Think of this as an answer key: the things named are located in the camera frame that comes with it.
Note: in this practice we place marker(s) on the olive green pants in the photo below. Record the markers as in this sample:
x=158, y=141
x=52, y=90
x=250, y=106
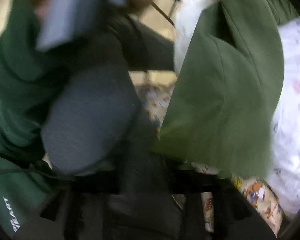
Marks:
x=228, y=88

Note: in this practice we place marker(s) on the yellow cartoon print blanket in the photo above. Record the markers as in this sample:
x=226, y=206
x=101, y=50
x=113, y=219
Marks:
x=156, y=99

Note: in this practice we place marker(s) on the person's grey trouser leg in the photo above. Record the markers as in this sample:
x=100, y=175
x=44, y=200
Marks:
x=98, y=114

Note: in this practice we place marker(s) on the white floral bed sheet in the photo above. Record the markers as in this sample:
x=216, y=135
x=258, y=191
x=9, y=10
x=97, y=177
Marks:
x=284, y=175

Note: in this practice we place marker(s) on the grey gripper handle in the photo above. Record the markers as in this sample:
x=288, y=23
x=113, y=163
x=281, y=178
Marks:
x=70, y=20

